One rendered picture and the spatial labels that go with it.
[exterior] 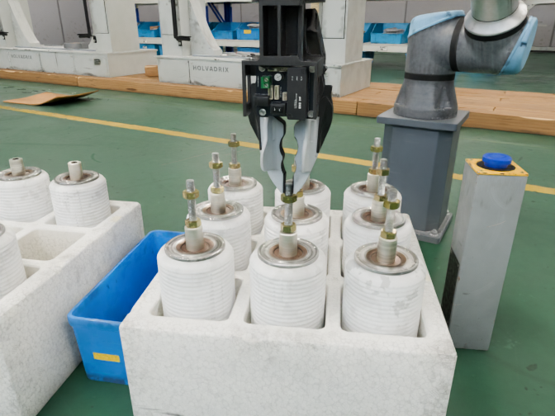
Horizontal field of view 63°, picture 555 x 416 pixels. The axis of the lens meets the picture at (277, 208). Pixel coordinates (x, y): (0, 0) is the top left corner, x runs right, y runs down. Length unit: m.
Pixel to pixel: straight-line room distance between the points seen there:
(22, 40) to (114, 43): 1.30
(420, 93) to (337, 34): 1.74
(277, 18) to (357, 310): 0.33
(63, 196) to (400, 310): 0.59
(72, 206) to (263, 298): 0.43
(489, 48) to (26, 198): 0.94
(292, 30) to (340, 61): 2.39
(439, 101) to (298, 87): 0.74
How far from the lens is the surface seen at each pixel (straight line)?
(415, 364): 0.55
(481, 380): 0.81
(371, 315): 0.55
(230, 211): 0.67
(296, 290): 0.53
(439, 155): 1.13
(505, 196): 0.73
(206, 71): 3.26
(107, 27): 3.98
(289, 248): 0.54
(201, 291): 0.56
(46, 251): 0.90
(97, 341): 0.74
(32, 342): 0.72
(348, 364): 0.55
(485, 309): 0.82
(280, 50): 0.43
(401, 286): 0.53
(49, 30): 8.05
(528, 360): 0.88
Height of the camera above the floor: 0.52
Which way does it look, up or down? 23 degrees down
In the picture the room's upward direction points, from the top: straight up
